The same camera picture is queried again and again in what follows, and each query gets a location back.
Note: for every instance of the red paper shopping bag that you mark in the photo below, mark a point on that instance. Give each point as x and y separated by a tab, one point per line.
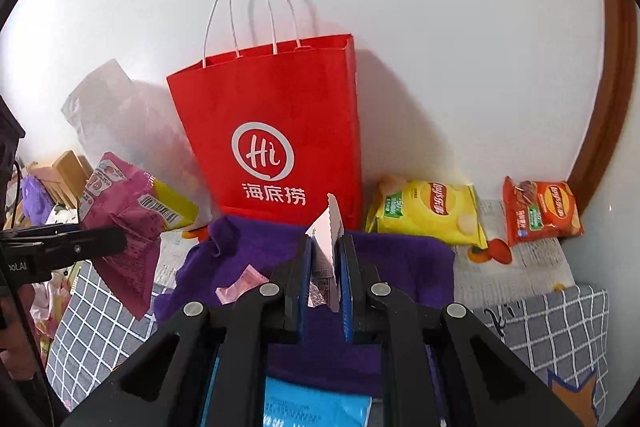
275	128

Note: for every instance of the grey checkered bed sheet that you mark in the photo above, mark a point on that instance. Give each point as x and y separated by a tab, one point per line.
564	343

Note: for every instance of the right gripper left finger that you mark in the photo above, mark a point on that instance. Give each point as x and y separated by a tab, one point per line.
297	288

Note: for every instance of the brown wooden door frame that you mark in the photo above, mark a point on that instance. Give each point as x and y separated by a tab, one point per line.
612	100

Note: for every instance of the yellow chips bag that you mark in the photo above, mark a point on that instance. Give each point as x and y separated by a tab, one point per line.
447	212

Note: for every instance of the pink white snack packet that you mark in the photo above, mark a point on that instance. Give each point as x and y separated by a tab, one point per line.
324	232

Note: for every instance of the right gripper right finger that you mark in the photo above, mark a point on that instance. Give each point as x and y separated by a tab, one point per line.
362	323

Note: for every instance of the blue tissue pack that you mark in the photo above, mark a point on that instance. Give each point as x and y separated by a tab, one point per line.
288	404

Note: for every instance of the wooden furniture piece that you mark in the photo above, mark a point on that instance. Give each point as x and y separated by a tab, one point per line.
65	179

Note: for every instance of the orange chips bag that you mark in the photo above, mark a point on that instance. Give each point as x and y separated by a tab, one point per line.
539	210

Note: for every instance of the small pink candy packet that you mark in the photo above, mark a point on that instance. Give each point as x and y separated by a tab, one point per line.
249	279

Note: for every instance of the large pink yellow snack bag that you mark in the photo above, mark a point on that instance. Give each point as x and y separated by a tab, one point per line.
120	194

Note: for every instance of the white Miniso plastic bag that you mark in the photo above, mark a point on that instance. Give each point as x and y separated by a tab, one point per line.
138	122

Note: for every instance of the person's left hand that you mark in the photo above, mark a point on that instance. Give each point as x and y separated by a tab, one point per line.
16	353

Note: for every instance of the purple towel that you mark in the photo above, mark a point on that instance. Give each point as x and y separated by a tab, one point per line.
419	266

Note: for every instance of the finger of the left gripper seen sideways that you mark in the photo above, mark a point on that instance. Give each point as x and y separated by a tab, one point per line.
33	254

